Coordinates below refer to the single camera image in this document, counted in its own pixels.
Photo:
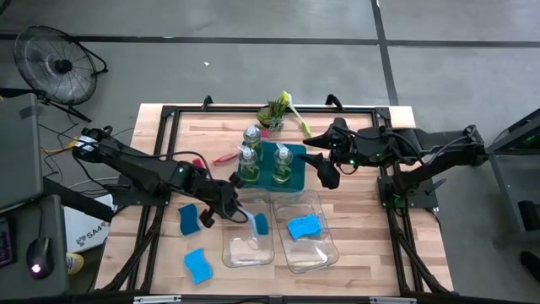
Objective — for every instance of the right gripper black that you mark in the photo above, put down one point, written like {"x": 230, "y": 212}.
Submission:
{"x": 343, "y": 148}

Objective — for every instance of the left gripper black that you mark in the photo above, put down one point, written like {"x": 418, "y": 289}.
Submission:
{"x": 219, "y": 196}

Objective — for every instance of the dark blue sponge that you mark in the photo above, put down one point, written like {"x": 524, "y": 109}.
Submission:
{"x": 189, "y": 219}

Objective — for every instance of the clear green soap pump bottle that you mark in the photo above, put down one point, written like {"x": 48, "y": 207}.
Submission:
{"x": 282, "y": 166}
{"x": 249, "y": 166}
{"x": 252, "y": 137}

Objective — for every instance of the blue and white dish brush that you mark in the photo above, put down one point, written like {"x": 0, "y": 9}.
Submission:
{"x": 261, "y": 224}

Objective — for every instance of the yellow-green dish brush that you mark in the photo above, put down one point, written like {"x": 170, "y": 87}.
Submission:
{"x": 286, "y": 98}

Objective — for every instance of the light blue sponge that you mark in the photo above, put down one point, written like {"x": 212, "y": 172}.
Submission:
{"x": 304, "y": 227}
{"x": 197, "y": 266}

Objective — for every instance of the clear plastic bin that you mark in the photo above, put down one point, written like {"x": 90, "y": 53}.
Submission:
{"x": 249, "y": 253}
{"x": 312, "y": 253}

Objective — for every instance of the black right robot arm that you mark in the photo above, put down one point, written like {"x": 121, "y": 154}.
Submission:
{"x": 422, "y": 143}

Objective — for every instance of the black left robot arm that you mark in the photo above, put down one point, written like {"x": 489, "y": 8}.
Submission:
{"x": 139, "y": 166}

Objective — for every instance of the teal plastic tray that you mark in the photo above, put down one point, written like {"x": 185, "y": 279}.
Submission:
{"x": 266, "y": 169}

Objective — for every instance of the small potted succulent plant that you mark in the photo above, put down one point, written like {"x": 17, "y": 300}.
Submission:
{"x": 272, "y": 116}

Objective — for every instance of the white cardboard box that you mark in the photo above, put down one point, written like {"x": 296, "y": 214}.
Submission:
{"x": 86, "y": 232}

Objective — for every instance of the black support bar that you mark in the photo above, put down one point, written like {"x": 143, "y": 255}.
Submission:
{"x": 80, "y": 200}

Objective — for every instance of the yellow round object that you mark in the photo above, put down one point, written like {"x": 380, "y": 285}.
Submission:
{"x": 75, "y": 262}

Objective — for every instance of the grey desk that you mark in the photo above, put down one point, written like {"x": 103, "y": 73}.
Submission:
{"x": 46, "y": 228}

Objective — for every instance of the black computer mouse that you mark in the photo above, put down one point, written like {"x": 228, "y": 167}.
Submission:
{"x": 40, "y": 257}

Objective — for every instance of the black metal stand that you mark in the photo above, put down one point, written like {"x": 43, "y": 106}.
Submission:
{"x": 506, "y": 202}

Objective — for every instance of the grey computer case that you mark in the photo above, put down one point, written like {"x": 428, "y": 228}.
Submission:
{"x": 17, "y": 152}

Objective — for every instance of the black keyboard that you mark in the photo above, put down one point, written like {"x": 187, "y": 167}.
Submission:
{"x": 6, "y": 249}

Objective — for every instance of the black tripod bar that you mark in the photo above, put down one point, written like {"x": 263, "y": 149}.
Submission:
{"x": 25, "y": 92}

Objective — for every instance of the black cylindrical foot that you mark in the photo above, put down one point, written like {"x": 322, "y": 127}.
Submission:
{"x": 529, "y": 215}

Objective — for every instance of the black floor fan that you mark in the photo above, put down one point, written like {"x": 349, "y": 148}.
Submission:
{"x": 46, "y": 55}

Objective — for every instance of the silver metal bracket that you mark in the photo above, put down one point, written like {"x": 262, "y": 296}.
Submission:
{"x": 392, "y": 300}
{"x": 157, "y": 299}

